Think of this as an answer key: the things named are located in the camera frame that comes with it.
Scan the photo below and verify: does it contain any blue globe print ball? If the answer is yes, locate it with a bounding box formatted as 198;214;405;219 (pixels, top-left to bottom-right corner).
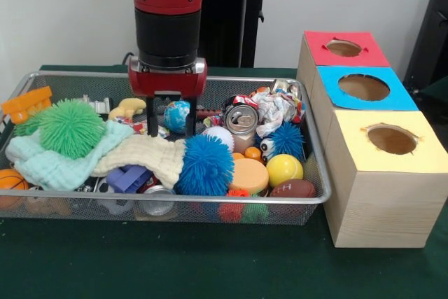
163;100;192;134

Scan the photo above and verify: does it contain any brown toy football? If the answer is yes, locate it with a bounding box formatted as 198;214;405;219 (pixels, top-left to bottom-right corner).
269;179;316;198

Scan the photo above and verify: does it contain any orange toy basketball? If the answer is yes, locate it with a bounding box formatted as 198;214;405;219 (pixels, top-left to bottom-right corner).
0;168;29;209

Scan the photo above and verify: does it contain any cream knitted cloth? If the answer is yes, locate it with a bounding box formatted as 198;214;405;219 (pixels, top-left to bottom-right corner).
92;136;187;190

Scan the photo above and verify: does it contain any large green spiky ball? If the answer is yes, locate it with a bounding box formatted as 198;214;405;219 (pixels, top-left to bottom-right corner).
38;99;106;159

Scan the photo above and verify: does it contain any yellow ball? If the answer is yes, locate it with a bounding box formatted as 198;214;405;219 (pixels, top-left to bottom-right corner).
265;154;305;188

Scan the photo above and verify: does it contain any dark green side table cloth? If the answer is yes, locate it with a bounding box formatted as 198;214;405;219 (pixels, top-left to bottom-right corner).
418;74;448;104

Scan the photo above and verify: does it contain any shallow clear mesh bin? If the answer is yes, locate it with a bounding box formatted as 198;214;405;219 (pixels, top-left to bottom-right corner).
0;70;332;225

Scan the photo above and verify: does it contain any light blue knitted cloth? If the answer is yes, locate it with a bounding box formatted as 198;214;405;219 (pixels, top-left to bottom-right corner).
5;118;136;191

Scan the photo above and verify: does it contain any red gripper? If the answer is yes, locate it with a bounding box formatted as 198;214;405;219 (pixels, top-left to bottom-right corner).
127;56;208;137

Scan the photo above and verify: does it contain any small blue spiky ball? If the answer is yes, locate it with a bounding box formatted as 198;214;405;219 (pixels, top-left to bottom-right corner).
258;122;306;162

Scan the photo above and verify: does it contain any black panel stand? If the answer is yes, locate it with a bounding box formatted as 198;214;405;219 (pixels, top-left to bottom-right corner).
402;0;448;86

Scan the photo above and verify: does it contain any purple plastic block toy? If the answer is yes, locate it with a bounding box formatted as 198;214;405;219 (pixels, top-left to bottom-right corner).
106;165;150;193

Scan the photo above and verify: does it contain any red soda can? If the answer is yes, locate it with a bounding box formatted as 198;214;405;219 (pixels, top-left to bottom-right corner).
223;94;262;135

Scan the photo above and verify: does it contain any large blue spiky ball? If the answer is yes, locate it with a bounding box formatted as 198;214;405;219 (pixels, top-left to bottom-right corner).
176;134;235;197

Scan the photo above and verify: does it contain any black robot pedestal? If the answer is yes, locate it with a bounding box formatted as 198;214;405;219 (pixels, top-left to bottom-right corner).
199;0;283;68

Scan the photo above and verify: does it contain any orange plastic toy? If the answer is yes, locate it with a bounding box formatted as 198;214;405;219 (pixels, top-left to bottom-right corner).
1;85;53;125

